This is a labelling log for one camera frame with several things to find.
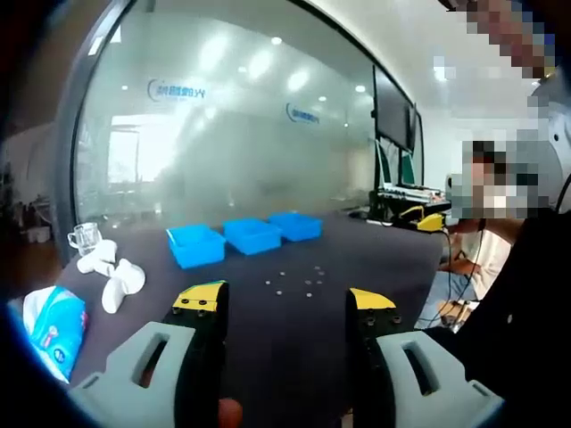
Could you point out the blue plastic bin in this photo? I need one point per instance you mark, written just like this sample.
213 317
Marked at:
296 229
252 241
196 252

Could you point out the screws nuts and washers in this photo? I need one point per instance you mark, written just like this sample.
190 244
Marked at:
279 293

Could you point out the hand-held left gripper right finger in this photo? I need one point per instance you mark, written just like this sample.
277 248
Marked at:
446 388

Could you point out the white-framed display screen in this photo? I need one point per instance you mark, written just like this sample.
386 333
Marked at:
408 171

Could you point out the white rounded object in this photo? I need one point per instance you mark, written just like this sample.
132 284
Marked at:
122 283
100 256

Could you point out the small black monitor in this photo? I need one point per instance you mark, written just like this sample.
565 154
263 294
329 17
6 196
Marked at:
415 129

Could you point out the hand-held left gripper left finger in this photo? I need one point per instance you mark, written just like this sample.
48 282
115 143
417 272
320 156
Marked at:
134 370

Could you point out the dark door frame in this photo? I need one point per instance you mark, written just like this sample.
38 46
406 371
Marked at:
62 178

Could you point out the blue and white tissue pack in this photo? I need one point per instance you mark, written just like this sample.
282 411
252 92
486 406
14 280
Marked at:
55 330

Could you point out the operator with white headset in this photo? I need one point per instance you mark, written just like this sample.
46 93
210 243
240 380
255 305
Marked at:
526 290

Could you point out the cluttered storage shelf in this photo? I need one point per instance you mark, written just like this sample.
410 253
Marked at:
27 209

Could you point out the person's left hand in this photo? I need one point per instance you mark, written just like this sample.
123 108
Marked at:
229 412

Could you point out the blue logo decal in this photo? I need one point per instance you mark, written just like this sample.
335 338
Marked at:
303 113
178 91

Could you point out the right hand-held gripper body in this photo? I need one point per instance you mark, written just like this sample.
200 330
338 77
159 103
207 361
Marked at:
448 183

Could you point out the clear glass cup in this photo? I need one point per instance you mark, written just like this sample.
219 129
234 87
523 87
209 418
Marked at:
85 236

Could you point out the large black monitor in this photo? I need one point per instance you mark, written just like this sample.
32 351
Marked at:
390 111

